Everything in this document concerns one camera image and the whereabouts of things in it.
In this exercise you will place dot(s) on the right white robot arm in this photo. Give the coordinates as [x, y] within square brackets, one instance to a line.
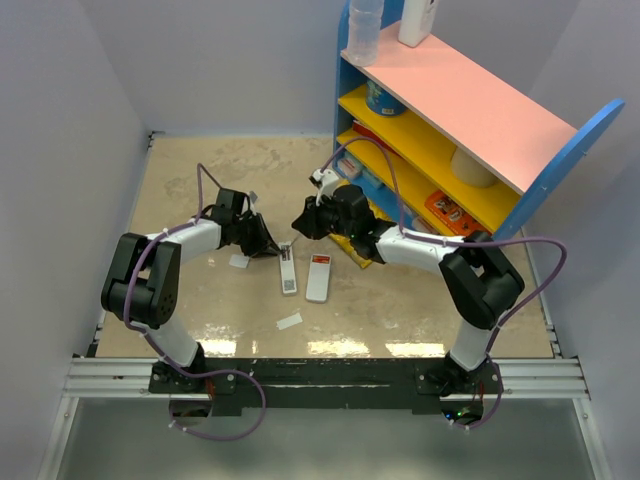
[482, 282]

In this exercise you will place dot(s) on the pack of tissue packets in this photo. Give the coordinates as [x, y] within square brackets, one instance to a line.
[352, 168]

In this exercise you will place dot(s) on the yellow Lays chip bag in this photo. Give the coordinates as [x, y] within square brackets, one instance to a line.
[356, 249]

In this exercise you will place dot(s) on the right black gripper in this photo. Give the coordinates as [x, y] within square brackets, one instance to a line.
[308, 223]

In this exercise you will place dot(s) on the aluminium rail frame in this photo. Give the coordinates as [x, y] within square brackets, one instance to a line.
[121, 431]

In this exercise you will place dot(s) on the orange product box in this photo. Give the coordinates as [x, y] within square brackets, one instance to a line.
[452, 215]

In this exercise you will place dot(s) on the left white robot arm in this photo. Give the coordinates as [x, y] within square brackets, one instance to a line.
[142, 283]

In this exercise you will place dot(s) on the red flat box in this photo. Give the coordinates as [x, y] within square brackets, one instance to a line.
[363, 130]

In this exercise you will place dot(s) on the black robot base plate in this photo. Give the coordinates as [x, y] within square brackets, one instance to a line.
[233, 385]

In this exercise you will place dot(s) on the clear plastic bottle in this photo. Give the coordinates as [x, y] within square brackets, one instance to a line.
[364, 26]

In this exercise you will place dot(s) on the red orange battery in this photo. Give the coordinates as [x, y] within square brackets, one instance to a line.
[321, 259]

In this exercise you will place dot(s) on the blue yellow pink shelf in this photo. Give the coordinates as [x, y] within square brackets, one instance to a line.
[454, 102]

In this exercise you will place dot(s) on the blue snack can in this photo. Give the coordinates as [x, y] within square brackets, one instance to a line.
[381, 101]

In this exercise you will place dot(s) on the white battery cover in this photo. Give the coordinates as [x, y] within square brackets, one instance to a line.
[289, 321]
[239, 261]

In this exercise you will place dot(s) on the grey button remote control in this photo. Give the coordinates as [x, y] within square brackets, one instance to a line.
[318, 282]

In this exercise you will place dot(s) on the white long remote control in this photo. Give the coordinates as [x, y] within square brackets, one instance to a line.
[287, 269]

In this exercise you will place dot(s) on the white plastic container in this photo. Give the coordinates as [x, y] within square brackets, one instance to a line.
[416, 21]

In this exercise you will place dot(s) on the brown paper roll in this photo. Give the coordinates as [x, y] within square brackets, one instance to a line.
[470, 172]

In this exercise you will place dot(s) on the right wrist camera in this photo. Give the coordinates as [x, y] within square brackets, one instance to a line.
[326, 181]

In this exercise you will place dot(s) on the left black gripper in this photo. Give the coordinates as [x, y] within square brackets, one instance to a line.
[264, 245]

